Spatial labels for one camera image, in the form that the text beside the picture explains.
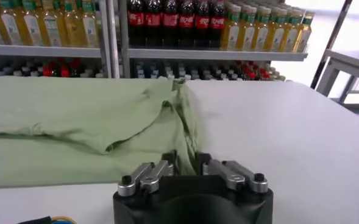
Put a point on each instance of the cola bottle red label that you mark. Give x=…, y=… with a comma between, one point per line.
x=153, y=19
x=170, y=19
x=47, y=71
x=266, y=76
x=136, y=18
x=186, y=20
x=218, y=22
x=202, y=21
x=65, y=72
x=252, y=75

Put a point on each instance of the grey metal shelf rack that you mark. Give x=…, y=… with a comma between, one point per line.
x=212, y=54
x=45, y=51

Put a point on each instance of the grey side table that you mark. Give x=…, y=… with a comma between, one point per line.
x=350, y=62

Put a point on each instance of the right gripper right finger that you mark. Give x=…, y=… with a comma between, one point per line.
x=234, y=176

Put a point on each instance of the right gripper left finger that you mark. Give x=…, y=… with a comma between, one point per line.
x=148, y=178

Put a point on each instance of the light green printed shirt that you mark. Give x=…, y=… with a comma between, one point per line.
x=75, y=115

